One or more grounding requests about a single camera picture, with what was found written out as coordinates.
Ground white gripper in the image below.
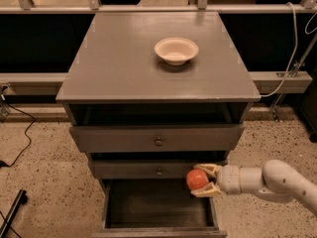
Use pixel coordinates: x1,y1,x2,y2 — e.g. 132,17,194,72
191,164,241,198

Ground red apple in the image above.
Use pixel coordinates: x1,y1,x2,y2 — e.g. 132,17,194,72
186,170,209,190

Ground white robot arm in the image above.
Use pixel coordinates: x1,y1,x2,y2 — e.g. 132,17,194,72
186,160,317,215

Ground grey open bottom drawer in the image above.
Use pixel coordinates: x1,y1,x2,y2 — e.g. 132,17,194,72
92,179,227,238

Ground grey wooden drawer cabinet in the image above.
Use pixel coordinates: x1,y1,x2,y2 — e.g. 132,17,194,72
56,12,260,238

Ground grey top drawer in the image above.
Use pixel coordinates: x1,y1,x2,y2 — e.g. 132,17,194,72
70,124,245,153

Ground grey middle drawer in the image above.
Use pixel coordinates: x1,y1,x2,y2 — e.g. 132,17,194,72
88,160,198,179

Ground white paper bowl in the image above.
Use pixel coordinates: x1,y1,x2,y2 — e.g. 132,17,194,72
155,38,199,65

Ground black bar on floor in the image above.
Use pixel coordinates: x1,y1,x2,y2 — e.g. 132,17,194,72
0,189,28,238

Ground metal railing frame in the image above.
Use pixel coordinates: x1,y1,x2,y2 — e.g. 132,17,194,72
1,0,312,126

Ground white cable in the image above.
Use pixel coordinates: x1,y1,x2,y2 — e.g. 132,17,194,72
260,2,299,99

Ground black floor cable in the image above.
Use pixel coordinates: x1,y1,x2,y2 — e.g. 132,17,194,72
0,102,37,169

